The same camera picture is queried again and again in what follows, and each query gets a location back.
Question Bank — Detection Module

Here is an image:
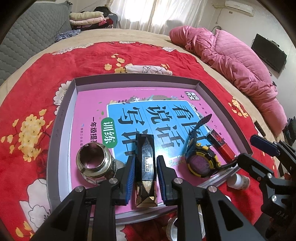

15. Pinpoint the blue patterned cloth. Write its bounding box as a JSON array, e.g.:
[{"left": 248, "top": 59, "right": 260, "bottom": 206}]
[{"left": 55, "top": 29, "right": 81, "bottom": 43}]

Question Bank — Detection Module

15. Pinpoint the grey shallow cardboard box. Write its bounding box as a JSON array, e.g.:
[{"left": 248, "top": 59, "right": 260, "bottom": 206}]
[{"left": 47, "top": 74, "right": 252, "bottom": 209}]

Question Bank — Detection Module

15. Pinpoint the white sheer curtain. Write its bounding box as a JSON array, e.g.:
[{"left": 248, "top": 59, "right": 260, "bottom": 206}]
[{"left": 107, "top": 0, "right": 207, "bottom": 35}]

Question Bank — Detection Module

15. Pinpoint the red lipstick tube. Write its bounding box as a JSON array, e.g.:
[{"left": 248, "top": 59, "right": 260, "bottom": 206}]
[{"left": 206, "top": 130, "right": 236, "bottom": 163}]

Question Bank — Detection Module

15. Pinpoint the beige bed sheet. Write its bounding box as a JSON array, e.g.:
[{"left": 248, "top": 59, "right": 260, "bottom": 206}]
[{"left": 1, "top": 29, "right": 284, "bottom": 141}]

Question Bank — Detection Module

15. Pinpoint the small white pill bottle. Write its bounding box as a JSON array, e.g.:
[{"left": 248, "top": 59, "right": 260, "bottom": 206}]
[{"left": 227, "top": 173, "right": 250, "bottom": 190}]

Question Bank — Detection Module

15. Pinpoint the pink quilted duvet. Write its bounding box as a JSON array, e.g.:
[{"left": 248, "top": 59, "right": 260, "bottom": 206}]
[{"left": 169, "top": 26, "right": 287, "bottom": 137}]

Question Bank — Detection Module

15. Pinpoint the black gold faceted lighter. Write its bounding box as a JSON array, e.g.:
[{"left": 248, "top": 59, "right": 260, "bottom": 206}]
[{"left": 134, "top": 133, "right": 158, "bottom": 208}]

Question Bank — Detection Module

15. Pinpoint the white plastic jar lid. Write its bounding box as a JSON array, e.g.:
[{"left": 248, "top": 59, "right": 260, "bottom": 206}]
[{"left": 166, "top": 205, "right": 205, "bottom": 241}]

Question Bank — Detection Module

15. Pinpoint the white wall air conditioner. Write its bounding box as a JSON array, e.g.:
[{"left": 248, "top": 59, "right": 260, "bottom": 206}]
[{"left": 225, "top": 1, "right": 255, "bottom": 17}]

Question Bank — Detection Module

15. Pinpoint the yellow black digital watch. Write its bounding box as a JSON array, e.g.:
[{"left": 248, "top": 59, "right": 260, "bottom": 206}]
[{"left": 185, "top": 114, "right": 235, "bottom": 178}]

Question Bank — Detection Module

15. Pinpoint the black flat television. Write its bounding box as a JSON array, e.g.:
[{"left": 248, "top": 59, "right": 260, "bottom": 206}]
[{"left": 251, "top": 34, "right": 287, "bottom": 73}]

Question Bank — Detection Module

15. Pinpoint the metal threaded pipe fitting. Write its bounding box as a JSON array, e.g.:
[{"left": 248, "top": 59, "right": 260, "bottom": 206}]
[{"left": 76, "top": 142, "right": 125, "bottom": 185}]

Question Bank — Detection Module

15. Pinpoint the grey quilted headboard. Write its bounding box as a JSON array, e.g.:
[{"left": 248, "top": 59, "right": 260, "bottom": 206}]
[{"left": 1, "top": 1, "right": 72, "bottom": 84}]

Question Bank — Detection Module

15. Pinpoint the pink Chinese workbook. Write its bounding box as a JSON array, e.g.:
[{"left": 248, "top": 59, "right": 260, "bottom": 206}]
[{"left": 69, "top": 87, "right": 240, "bottom": 215}]

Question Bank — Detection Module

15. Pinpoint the red floral blanket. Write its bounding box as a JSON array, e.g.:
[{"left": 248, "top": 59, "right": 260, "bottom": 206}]
[{"left": 0, "top": 41, "right": 278, "bottom": 241}]

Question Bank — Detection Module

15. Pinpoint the stack of folded blankets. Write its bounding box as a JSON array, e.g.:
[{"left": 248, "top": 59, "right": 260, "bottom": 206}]
[{"left": 69, "top": 6, "right": 115, "bottom": 31}]

